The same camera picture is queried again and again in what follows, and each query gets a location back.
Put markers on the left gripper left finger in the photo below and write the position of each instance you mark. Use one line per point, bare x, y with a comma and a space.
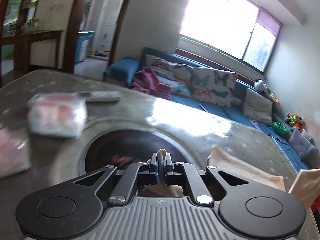
118, 187

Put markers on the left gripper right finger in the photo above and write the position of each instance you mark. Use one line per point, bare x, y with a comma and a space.
203, 187

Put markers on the cream beige garment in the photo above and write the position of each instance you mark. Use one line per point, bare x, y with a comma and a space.
305, 187

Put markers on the round black induction cooktop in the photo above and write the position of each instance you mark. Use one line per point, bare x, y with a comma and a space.
112, 141

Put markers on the white pink tissue pack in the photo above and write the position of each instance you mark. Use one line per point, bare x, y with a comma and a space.
61, 115

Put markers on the grey cushion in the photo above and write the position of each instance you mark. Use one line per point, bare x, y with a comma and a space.
257, 107

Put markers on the green plastic bowl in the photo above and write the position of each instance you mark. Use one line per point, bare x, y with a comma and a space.
279, 128

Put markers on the grey remote control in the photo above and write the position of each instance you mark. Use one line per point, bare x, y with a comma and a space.
100, 96

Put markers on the blue sectional sofa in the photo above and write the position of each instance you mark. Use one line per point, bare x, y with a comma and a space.
124, 70

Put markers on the butterfly pillow right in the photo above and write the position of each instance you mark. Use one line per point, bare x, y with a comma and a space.
213, 85

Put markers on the butterfly pillow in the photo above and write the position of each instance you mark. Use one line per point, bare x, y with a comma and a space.
176, 75
213, 85

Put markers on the clear plastic storage box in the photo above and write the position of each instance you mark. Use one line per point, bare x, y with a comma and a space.
302, 146

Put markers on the pink plastic bag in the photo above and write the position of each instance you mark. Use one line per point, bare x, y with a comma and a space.
15, 152

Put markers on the pink magenta cloth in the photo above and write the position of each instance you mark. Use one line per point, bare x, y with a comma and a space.
146, 81

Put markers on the red plastic stool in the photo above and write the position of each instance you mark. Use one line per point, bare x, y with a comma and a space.
315, 206

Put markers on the butterfly pillow left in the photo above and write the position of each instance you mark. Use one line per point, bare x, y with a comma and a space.
176, 75

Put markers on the colourful plush toys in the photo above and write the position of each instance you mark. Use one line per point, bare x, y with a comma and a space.
295, 120

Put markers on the white black plush toy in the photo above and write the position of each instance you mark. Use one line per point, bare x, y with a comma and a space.
261, 86

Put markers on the blue cabinet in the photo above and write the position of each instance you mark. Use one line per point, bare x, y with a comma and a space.
82, 45

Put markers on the window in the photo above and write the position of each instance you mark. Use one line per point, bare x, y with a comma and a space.
237, 28

